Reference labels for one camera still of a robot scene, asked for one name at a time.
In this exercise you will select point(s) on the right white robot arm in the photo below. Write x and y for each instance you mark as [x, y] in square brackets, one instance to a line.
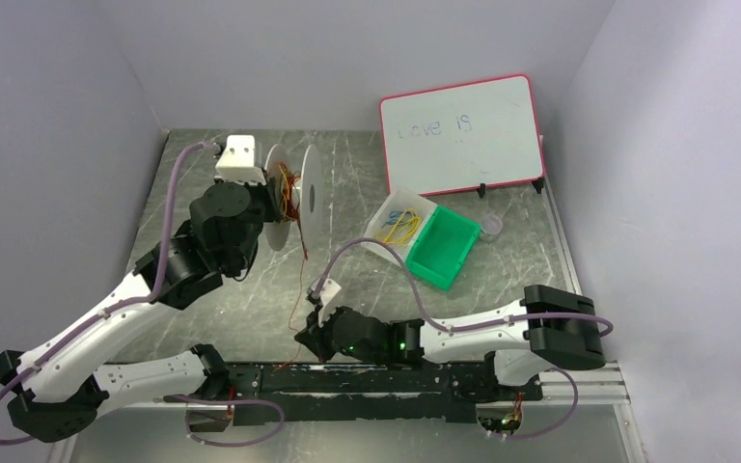
[545, 328]

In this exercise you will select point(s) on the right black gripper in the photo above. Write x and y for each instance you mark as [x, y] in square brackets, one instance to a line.
[318, 331]

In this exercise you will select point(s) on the red framed whiteboard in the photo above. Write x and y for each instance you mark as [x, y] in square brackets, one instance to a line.
[462, 137]

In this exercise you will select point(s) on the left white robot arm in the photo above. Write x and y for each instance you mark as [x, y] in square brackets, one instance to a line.
[59, 388]

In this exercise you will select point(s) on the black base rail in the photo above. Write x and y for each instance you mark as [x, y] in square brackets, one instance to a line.
[454, 392]

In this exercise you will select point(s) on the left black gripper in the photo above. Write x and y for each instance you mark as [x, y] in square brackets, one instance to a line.
[262, 197]

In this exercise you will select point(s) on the wires wound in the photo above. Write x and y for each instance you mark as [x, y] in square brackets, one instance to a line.
[288, 180]

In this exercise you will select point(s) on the green plastic bin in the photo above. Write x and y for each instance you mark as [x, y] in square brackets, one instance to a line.
[440, 250]

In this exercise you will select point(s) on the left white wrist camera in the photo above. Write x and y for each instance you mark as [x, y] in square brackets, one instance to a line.
[238, 162]

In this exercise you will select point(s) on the white plastic bin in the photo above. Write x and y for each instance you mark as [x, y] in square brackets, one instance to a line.
[400, 220]

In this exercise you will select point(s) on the white filament spool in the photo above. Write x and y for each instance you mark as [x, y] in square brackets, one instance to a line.
[300, 197]

